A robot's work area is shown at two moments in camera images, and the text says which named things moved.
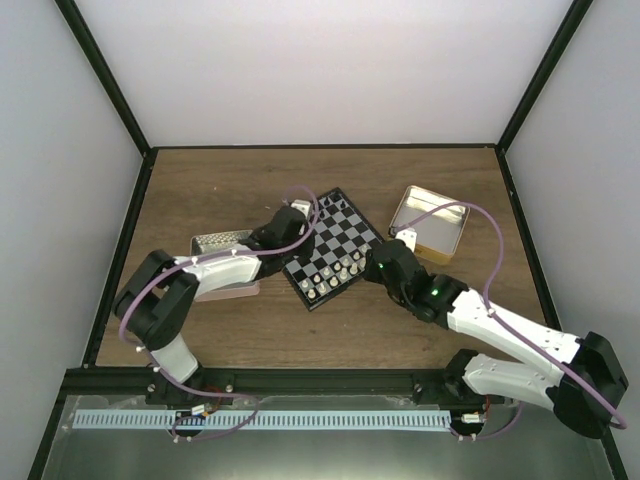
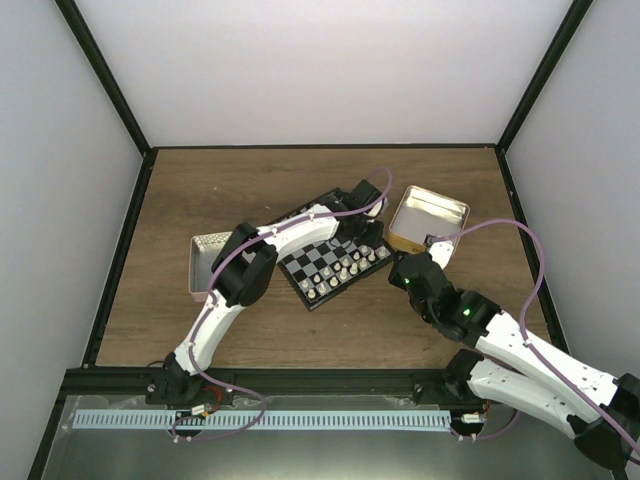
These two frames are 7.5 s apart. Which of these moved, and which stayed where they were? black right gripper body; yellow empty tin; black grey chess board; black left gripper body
Moved: black left gripper body; black right gripper body
Stayed: black grey chess board; yellow empty tin
